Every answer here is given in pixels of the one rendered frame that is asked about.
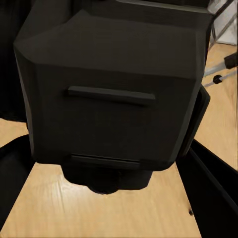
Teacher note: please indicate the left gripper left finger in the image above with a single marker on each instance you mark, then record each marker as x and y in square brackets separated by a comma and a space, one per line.
[16, 163]

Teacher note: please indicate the digital camera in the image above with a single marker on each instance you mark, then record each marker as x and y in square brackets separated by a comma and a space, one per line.
[110, 89]

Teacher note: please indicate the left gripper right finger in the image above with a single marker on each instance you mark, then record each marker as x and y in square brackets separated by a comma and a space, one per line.
[211, 186]

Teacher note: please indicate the taboret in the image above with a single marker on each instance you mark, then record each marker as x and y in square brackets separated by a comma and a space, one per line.
[214, 38]

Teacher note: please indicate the desk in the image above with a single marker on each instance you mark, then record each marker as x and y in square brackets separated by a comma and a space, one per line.
[231, 35]

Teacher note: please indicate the camera tripod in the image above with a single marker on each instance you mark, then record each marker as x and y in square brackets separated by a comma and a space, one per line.
[230, 62]

